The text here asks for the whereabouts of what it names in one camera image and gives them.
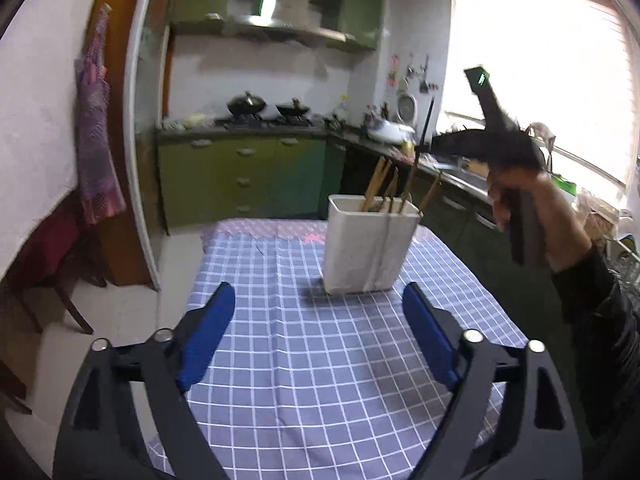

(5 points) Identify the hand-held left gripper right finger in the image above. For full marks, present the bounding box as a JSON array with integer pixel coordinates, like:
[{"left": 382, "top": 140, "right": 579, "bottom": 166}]
[{"left": 403, "top": 281, "right": 584, "bottom": 480}]

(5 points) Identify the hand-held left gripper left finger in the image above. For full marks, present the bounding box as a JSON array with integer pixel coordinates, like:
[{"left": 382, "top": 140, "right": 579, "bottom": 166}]
[{"left": 52, "top": 281, "right": 237, "bottom": 480}]

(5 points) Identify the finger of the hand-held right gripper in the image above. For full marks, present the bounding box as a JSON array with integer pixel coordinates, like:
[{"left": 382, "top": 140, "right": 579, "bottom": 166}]
[{"left": 431, "top": 129, "right": 490, "bottom": 157}]

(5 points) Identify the dark brown chopstick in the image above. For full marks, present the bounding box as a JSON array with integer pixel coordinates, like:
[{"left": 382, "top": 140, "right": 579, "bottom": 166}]
[{"left": 400, "top": 99, "right": 434, "bottom": 213}]

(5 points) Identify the white plastic utensil holder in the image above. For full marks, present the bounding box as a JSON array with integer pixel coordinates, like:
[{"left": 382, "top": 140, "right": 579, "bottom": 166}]
[{"left": 322, "top": 194, "right": 423, "bottom": 295}]

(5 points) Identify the person's right forearm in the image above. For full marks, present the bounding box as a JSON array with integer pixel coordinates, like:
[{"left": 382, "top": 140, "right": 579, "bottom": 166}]
[{"left": 547, "top": 245, "right": 640, "bottom": 443}]

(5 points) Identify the person's right hand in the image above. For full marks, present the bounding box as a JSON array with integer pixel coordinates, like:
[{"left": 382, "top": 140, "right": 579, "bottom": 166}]
[{"left": 486, "top": 160, "right": 594, "bottom": 272}]

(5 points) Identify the white rice cooker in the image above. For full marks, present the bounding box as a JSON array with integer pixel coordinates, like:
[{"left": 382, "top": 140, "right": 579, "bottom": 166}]
[{"left": 367, "top": 92, "right": 418, "bottom": 145}]

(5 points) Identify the window blind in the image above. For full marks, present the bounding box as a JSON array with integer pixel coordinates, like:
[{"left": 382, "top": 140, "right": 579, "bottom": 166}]
[{"left": 447, "top": 0, "right": 638, "bottom": 186}]

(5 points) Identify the blue checked tablecloth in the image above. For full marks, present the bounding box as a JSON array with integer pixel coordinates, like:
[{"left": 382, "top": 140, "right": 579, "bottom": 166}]
[{"left": 145, "top": 232, "right": 531, "bottom": 480}]

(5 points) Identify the pink patterned cloth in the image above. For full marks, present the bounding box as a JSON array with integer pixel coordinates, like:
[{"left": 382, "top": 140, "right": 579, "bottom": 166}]
[{"left": 200, "top": 217, "right": 431, "bottom": 247}]

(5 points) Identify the green kitchen base cabinet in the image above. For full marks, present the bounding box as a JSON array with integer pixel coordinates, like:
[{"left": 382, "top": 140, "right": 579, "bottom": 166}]
[{"left": 157, "top": 132, "right": 331, "bottom": 235}]

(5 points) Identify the black wok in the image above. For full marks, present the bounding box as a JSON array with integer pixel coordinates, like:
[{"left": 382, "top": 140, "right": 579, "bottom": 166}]
[
  {"left": 275, "top": 97, "right": 312, "bottom": 118},
  {"left": 226, "top": 91, "right": 267, "bottom": 118}
]

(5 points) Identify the dark wooden chair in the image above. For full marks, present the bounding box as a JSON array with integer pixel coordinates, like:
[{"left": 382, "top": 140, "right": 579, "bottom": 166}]
[{"left": 5, "top": 200, "right": 108, "bottom": 336}]

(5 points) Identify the white framed glass door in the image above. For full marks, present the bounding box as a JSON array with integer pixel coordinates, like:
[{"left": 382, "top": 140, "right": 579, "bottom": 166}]
[{"left": 122, "top": 0, "right": 173, "bottom": 293}]

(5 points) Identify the gas stove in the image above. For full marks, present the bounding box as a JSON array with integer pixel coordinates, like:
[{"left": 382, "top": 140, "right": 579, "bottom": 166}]
[{"left": 215, "top": 115, "right": 316, "bottom": 128}]

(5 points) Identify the range hood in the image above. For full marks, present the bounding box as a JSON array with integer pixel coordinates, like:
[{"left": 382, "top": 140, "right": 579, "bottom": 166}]
[{"left": 170, "top": 0, "right": 351, "bottom": 43}]

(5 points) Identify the purple checked hanging cloth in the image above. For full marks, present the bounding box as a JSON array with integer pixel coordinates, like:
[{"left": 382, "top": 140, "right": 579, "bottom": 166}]
[{"left": 74, "top": 4, "right": 127, "bottom": 226}]

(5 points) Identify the green wall cabinet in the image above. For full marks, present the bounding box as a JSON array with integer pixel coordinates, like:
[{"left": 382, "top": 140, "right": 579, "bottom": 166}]
[{"left": 170, "top": 0, "right": 387, "bottom": 52}]

